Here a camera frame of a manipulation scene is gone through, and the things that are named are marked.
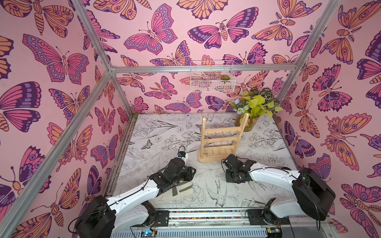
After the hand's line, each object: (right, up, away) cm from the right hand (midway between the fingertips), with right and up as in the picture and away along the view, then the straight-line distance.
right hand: (229, 177), depth 88 cm
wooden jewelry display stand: (-5, +14, +2) cm, 15 cm away
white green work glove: (-29, -6, -6) cm, 31 cm away
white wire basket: (-9, +63, +8) cm, 64 cm away
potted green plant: (+17, +45, +5) cm, 49 cm away
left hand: (-20, +6, -6) cm, 22 cm away
